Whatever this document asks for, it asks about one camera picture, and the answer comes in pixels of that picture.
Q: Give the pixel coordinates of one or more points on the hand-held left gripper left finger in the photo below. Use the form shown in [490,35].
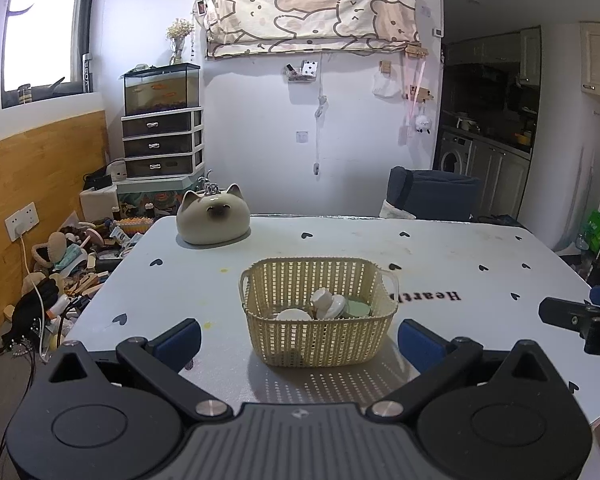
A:
[180,344]

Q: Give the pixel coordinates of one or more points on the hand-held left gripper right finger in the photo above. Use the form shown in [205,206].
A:
[420,344]

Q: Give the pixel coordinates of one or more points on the cream woven plastic basket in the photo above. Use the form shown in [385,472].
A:
[320,342]

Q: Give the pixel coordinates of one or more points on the white round disc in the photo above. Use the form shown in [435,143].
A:
[292,315]

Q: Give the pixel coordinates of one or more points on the green plastic bag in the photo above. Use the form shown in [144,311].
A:
[597,230]

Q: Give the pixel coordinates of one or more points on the pile of clutter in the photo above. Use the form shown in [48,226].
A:
[90,260]

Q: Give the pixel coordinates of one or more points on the cat-shaped ceramic jar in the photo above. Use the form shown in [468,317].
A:
[212,225]

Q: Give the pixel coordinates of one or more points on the patterned storage box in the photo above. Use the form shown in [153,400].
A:
[155,197]

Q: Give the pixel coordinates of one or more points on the blue chair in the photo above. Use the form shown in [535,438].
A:
[440,195]

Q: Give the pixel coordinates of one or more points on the lower kitchen cabinets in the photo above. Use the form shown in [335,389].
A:
[500,175]

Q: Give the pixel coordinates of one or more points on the kitchen cabinets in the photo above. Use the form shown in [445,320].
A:
[490,57]
[500,175]

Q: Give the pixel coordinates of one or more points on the black glove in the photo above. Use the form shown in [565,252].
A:
[30,312]

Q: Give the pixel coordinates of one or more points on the silver metal ornament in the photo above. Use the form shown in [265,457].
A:
[210,184]

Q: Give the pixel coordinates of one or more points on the white box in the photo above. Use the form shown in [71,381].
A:
[97,202]

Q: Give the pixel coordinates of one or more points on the black device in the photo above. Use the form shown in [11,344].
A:
[97,180]

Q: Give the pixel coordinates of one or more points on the white round device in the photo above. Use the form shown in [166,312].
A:
[119,170]

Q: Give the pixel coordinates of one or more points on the washing machine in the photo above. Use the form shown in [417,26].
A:
[455,155]

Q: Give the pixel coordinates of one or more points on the plastic drawer unit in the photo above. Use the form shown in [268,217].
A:
[160,142]

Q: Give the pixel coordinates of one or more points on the sheep plush toy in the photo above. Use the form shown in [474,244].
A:
[422,124]

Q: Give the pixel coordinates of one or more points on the pink ribbon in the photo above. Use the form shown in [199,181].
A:
[412,105]

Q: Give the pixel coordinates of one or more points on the wooden animal hook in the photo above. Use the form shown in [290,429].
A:
[420,94]

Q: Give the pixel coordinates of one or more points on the glass fish tank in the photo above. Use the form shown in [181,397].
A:
[160,92]

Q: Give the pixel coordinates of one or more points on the white hanging bag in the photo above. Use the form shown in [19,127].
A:
[386,85]

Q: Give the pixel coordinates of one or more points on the upper kitchen cabinets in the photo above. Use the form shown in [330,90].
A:
[490,57]

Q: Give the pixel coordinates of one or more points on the wooden clip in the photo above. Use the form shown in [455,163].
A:
[385,67]

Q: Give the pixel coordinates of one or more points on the wooden sign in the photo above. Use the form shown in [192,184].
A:
[416,52]

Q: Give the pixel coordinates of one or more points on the vase with dried flowers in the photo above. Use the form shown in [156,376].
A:
[179,35]

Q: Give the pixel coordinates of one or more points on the window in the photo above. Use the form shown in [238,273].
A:
[42,35]

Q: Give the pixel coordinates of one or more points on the printed blanket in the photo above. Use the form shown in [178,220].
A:
[310,12]

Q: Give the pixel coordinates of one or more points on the white wall socket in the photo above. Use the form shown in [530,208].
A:
[22,220]

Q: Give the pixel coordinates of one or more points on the clear wall hook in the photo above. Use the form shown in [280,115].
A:
[302,136]

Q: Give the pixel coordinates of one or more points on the clear wall shelf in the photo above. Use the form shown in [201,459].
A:
[302,71]

